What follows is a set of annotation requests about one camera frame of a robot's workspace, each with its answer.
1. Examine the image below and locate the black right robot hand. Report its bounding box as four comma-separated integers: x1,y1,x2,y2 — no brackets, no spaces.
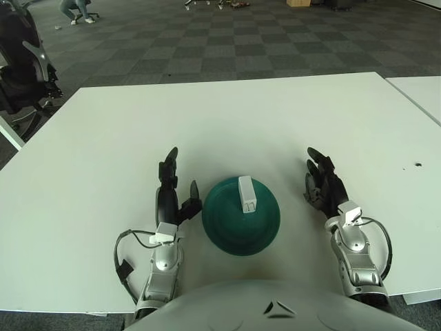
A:
302,147,349,220

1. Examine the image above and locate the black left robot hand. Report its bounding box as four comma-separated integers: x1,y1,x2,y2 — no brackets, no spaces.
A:
154,146,203,235

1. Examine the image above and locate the white plug charger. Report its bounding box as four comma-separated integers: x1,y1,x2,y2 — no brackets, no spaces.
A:
238,175,258,214

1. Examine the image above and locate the green round plate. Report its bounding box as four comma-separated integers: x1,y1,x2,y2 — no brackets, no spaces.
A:
202,177,282,257

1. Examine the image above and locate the silver robot torso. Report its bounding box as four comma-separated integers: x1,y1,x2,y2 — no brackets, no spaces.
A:
123,279,428,331

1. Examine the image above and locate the black silver office chair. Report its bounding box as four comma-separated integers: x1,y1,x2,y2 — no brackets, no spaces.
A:
0,0,65,139

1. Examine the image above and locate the black rolling chair base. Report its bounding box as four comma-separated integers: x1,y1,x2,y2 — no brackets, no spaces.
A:
74,0,101,21

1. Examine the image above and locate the brown clutter pile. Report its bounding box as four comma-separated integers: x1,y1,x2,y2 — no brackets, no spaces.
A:
216,0,251,10

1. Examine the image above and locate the seated person in jeans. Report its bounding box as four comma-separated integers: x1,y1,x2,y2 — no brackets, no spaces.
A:
58,0,96,26

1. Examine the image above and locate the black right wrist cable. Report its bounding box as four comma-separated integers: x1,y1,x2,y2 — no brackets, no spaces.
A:
361,216,393,280

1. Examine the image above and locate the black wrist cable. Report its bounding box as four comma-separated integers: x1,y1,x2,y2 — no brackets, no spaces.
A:
361,216,393,280
114,229,159,304

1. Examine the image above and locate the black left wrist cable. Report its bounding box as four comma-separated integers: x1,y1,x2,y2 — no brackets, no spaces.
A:
114,229,159,304

